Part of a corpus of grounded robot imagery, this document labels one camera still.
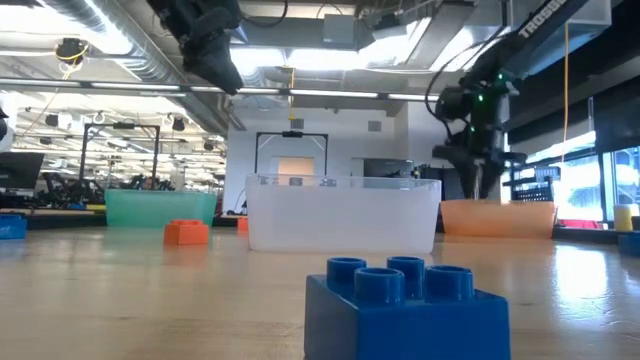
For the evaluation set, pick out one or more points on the yellow cylinder container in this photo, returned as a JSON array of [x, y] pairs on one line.
[[623, 217]]

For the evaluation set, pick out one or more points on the gray square wall vent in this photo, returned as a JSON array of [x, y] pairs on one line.
[[374, 125], [297, 124]]

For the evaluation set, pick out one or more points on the clear plastic bin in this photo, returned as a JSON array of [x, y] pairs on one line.
[[345, 220]]

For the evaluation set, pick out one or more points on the small blue toy block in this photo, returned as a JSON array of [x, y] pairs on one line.
[[400, 320], [11, 227]]

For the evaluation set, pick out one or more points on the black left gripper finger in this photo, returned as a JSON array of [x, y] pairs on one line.
[[210, 72], [227, 65]]

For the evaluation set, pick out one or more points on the black background rig frame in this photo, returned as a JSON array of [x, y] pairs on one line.
[[120, 126], [292, 134]]

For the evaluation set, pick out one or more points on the gray ceiling box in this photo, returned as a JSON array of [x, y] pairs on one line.
[[339, 29]]

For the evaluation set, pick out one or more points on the black cabinet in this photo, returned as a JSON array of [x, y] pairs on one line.
[[450, 189]]

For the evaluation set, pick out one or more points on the black shelf rack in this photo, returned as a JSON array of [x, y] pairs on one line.
[[530, 192]]

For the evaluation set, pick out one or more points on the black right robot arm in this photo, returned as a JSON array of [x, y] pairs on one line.
[[540, 30]]

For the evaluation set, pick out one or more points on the small orange toy block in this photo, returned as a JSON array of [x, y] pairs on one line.
[[186, 234], [243, 224]]

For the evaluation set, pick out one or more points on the black monitor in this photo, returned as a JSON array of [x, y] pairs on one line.
[[20, 170]]

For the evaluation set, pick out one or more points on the long linear ceiling light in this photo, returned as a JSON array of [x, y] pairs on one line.
[[150, 86]]

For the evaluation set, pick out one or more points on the green plastic bin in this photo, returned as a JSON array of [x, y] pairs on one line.
[[160, 210]]

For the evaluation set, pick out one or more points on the silver ventilation duct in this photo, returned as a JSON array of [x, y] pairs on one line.
[[115, 25]]

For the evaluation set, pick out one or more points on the orange plastic bin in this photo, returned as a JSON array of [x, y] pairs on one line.
[[497, 220]]

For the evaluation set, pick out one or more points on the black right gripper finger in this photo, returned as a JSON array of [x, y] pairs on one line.
[[492, 177], [462, 165]]

